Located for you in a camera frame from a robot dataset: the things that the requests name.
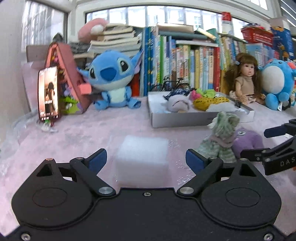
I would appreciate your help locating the row of upright books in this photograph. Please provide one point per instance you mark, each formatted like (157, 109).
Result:
(201, 58)

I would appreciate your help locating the white shallow cardboard box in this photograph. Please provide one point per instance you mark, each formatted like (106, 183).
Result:
(161, 117)

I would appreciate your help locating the miniature black bicycle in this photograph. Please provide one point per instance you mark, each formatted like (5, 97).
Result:
(168, 85)

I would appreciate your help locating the yellow sequin plush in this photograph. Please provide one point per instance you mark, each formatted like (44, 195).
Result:
(203, 103)

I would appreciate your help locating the purple plush monster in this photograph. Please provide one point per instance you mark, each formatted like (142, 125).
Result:
(246, 140)

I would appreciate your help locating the white fluffy plush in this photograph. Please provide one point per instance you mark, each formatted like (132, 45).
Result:
(224, 106)

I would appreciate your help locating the pink plush piece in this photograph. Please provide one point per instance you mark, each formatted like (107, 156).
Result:
(194, 95)

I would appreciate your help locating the pale pink plush toy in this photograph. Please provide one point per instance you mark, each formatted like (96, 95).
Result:
(178, 104)

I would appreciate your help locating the brown haired baby doll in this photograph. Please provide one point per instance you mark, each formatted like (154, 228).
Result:
(243, 80)

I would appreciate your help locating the blue Stitch plush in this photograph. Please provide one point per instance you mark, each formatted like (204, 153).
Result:
(110, 73)

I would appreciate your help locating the red white cup stack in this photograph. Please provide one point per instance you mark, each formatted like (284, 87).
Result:
(227, 25)

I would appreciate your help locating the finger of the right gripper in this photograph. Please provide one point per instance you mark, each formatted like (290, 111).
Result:
(286, 128)
(258, 155)

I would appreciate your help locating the white foam block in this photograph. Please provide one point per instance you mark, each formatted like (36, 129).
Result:
(141, 162)

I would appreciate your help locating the dark blue floral pouch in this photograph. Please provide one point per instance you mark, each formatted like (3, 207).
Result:
(179, 91)

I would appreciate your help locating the red wooden house model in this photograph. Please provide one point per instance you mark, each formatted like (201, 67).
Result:
(70, 98)

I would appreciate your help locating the green plaid cloth doll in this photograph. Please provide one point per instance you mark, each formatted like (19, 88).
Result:
(219, 143)

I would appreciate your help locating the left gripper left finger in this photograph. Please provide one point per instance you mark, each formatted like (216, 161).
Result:
(58, 194)

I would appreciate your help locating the blue round plush toy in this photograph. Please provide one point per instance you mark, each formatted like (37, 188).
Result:
(277, 81)

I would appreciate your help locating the blue cardboard box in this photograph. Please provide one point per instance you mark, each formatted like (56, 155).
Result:
(282, 42)

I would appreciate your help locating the stack of lying books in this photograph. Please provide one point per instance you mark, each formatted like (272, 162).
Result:
(118, 37)

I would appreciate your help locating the grey cloth bundle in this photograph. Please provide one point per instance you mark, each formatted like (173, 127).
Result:
(76, 47)

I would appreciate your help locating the red plastic basket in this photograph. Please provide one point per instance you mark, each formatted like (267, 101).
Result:
(256, 35)

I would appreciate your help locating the smartphone on stand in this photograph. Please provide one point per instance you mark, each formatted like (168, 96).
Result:
(48, 104)

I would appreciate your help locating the pink mushroom plush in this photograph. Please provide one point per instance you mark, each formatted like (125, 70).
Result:
(91, 30)

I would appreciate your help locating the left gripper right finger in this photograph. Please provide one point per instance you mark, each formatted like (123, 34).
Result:
(235, 194)

